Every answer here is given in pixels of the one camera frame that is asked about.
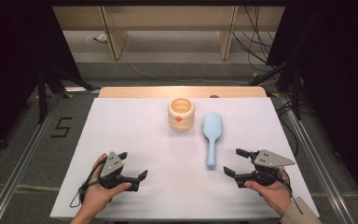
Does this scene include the black floor cables beside table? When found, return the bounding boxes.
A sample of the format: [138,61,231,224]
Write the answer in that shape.
[276,99,301,157]

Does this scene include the black tripod stand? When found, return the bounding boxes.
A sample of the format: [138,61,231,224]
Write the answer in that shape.
[248,61,303,121]
[36,64,101,125]

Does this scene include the metal floor rail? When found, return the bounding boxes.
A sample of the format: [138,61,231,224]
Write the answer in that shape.
[0,92,63,224]
[279,92,355,224]

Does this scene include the left hand-held gripper black cable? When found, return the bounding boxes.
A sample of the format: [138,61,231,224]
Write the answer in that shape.
[69,157,108,209]

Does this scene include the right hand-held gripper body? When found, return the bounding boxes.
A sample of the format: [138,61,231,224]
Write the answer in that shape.
[234,148,296,189]

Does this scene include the person's right hand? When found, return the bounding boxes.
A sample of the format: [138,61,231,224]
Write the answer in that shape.
[243,167,293,217]

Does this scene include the cream ribbed cup holder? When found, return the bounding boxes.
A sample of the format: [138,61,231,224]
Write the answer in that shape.
[167,97,196,132]

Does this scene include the bundle of black cables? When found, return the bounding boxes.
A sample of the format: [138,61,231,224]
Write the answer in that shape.
[232,6,282,73]

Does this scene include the beige wooden desk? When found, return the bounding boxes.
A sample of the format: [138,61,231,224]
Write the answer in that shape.
[51,6,285,61]

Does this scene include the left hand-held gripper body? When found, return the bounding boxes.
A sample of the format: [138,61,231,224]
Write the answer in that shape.
[98,150,140,192]

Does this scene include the person's left hand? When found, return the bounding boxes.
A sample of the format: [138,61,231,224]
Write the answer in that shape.
[81,153,132,217]

